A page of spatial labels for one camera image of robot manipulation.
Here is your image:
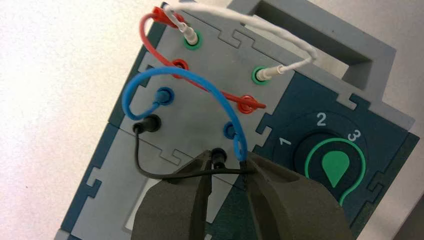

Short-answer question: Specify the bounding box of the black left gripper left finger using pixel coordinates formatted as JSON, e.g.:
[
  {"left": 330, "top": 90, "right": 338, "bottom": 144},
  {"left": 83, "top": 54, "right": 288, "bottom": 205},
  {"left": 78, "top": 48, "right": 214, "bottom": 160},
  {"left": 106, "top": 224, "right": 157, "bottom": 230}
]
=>
[{"left": 130, "top": 149, "right": 214, "bottom": 240}]

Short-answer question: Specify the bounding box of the green rotary knob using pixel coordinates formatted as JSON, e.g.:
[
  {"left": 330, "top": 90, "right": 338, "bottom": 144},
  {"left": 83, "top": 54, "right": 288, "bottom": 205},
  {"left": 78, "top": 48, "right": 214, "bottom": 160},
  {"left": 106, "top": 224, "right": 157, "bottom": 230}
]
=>
[{"left": 293, "top": 132, "right": 369, "bottom": 208}]

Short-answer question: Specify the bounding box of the black patch wire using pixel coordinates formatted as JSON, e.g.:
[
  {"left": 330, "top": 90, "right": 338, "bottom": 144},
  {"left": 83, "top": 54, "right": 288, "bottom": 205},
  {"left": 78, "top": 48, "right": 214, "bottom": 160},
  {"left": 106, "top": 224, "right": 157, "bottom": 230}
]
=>
[{"left": 132, "top": 113, "right": 257, "bottom": 181}]

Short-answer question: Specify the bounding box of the red patch wire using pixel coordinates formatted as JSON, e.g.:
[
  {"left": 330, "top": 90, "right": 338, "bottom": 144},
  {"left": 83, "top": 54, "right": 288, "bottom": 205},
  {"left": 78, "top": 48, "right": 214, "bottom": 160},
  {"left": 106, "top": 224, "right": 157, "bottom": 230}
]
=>
[{"left": 139, "top": 6, "right": 268, "bottom": 115}]

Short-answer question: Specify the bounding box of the grey and blue control box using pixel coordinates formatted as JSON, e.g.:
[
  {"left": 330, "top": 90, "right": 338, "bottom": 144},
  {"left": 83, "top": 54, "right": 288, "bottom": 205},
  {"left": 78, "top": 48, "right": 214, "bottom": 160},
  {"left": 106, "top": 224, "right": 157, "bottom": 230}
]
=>
[{"left": 54, "top": 0, "right": 422, "bottom": 240}]

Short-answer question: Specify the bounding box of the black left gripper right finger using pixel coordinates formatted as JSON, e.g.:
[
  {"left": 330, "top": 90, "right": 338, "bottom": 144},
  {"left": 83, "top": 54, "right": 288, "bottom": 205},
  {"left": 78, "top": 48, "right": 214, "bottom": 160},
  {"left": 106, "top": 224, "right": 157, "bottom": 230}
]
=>
[{"left": 242, "top": 151, "right": 354, "bottom": 240}]

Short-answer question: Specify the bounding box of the white patch wire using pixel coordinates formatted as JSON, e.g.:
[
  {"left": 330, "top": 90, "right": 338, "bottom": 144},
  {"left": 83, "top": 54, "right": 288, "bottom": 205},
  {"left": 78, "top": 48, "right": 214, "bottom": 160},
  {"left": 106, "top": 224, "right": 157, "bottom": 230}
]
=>
[{"left": 163, "top": 2, "right": 318, "bottom": 82}]

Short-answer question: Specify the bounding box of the blue patch wire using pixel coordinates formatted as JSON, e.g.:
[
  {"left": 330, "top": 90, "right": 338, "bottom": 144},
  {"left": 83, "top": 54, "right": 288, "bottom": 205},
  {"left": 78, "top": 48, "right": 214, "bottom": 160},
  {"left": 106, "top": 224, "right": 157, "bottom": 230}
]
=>
[{"left": 121, "top": 66, "right": 249, "bottom": 162}]

